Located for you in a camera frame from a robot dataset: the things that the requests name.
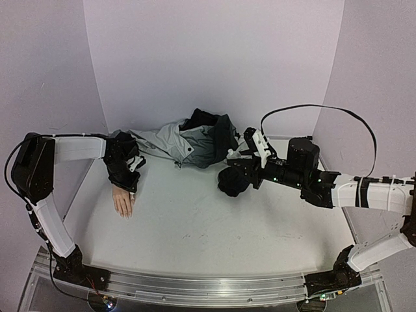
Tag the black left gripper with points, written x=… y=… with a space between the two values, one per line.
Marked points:
x=130 y=185

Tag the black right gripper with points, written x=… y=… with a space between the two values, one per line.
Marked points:
x=254 y=172

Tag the clear nail polish bottle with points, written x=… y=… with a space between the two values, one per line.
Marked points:
x=232 y=154

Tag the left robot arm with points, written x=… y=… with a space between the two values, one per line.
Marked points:
x=30 y=174

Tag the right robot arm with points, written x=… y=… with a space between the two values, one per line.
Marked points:
x=328 y=189

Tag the mannequin hand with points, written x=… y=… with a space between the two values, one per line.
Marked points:
x=123 y=204

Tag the grey and black jacket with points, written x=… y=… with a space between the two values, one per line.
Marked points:
x=201 y=141

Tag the small green circuit board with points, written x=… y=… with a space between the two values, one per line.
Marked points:
x=101 y=303

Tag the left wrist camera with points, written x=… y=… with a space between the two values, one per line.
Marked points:
x=136 y=163

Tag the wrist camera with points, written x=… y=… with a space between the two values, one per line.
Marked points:
x=136 y=163
x=259 y=146

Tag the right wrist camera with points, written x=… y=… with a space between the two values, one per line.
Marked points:
x=259 y=146

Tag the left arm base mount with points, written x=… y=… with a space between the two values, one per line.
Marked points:
x=71 y=269

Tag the aluminium table front rail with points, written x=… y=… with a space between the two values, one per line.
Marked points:
x=197 y=292

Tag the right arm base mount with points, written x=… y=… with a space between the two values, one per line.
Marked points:
x=340 y=278

